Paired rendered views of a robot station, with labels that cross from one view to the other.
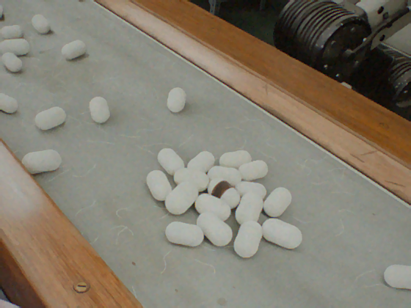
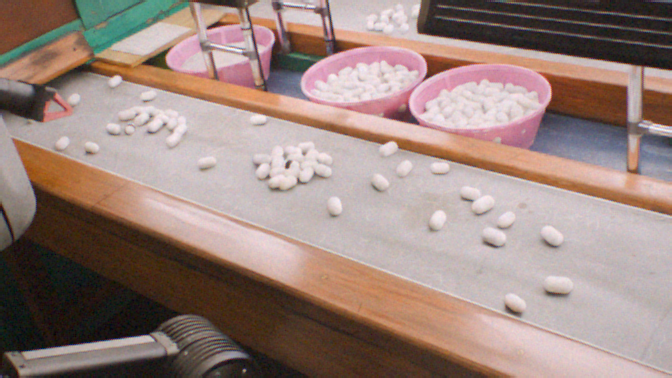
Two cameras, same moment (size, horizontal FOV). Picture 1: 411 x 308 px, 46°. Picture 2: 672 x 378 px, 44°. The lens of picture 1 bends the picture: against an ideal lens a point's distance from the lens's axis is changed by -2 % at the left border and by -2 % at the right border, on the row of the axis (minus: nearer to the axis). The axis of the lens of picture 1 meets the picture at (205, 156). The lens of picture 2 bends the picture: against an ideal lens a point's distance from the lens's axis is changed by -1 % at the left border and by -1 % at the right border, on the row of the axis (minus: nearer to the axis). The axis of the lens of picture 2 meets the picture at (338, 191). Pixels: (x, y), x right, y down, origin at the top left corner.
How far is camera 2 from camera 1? 1.72 m
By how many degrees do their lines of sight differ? 111
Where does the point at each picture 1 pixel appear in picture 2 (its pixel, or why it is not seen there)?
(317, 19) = (208, 329)
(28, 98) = (435, 183)
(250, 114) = (281, 224)
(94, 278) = (332, 117)
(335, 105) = (217, 228)
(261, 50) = (274, 264)
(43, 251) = (355, 116)
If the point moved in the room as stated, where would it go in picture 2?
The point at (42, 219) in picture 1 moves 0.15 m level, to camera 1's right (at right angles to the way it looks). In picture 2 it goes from (363, 123) to (285, 138)
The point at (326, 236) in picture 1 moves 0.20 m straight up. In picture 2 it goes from (239, 173) to (212, 75)
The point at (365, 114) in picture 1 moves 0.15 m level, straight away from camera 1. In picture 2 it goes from (196, 228) to (158, 287)
